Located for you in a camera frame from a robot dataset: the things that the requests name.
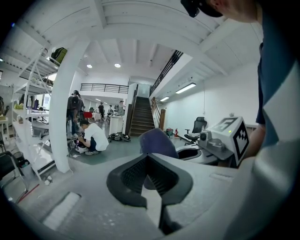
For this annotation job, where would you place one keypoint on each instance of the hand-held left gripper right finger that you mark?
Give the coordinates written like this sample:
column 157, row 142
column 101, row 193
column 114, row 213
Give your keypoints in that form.
column 201, row 187

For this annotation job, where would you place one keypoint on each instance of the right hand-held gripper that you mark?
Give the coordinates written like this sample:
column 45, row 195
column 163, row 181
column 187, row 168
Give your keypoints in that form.
column 225, row 138

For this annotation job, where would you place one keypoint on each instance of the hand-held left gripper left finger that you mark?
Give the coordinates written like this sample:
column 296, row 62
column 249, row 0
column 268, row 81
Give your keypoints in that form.
column 93, row 206

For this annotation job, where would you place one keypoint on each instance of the dark blue cloth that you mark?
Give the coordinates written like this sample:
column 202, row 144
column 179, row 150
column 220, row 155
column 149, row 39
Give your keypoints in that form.
column 159, row 143

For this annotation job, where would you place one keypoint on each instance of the person's right forearm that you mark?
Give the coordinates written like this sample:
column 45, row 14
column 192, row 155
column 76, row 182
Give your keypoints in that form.
column 254, row 143

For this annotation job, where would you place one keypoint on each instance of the black office chair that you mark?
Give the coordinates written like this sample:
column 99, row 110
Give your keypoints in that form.
column 198, row 129

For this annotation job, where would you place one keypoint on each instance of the red fire extinguisher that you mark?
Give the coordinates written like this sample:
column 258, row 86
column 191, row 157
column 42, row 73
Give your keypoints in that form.
column 176, row 131

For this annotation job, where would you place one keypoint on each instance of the red and green vacuum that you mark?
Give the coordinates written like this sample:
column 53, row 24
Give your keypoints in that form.
column 169, row 132

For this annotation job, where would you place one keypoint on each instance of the white plug adapter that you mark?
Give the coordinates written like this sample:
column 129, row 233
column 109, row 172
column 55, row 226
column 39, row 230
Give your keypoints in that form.
column 48, row 180

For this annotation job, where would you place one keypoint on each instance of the short tube light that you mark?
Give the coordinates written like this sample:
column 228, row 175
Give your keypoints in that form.
column 164, row 99

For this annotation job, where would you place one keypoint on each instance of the long tube light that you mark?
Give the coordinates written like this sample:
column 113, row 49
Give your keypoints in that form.
column 185, row 88

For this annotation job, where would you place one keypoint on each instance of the dark wooden staircase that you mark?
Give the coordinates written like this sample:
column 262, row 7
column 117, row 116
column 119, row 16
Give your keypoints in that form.
column 141, row 117

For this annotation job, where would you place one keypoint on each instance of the black wheeled equipment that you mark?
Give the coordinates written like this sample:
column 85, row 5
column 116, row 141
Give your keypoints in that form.
column 119, row 137

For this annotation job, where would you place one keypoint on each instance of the grey plastic bin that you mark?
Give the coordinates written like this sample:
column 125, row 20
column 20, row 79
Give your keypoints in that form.
column 27, row 171

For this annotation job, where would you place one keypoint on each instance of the black stair railing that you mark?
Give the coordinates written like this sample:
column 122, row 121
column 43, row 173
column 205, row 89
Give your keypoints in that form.
column 166, row 70

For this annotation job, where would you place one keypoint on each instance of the black mesh bin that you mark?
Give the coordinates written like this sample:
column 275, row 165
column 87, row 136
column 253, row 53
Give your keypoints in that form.
column 18, row 156

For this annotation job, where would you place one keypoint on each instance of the red chair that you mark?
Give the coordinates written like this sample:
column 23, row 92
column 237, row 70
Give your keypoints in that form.
column 87, row 114

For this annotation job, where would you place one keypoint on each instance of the black chrome-framed chair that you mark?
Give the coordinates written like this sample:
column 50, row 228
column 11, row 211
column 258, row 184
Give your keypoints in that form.
column 9, row 164

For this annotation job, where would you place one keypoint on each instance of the white column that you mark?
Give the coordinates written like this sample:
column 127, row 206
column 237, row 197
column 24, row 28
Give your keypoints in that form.
column 63, row 112

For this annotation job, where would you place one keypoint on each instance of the white metal shelf rack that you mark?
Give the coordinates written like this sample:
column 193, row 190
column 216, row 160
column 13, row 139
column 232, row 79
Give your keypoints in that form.
column 28, row 126

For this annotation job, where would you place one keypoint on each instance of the black balcony railing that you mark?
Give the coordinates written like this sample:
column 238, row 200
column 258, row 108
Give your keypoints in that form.
column 105, row 87

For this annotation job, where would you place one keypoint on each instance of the person's dark blue shirt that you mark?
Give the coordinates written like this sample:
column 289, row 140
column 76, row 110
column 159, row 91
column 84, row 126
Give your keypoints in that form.
column 279, row 58

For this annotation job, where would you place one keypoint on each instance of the person's head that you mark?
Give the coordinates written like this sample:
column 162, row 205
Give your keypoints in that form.
column 236, row 10

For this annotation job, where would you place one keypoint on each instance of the green backpack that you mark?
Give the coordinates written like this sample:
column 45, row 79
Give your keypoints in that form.
column 58, row 55

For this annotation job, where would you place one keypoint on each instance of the brown wooden stair post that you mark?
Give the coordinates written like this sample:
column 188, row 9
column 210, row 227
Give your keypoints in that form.
column 161, row 117

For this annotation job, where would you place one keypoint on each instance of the white pedestal cabinet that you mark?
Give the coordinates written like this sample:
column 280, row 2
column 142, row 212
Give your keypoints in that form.
column 116, row 126

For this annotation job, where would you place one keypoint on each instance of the black head-mounted camera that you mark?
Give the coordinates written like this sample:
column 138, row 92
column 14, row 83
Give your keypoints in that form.
column 199, row 7

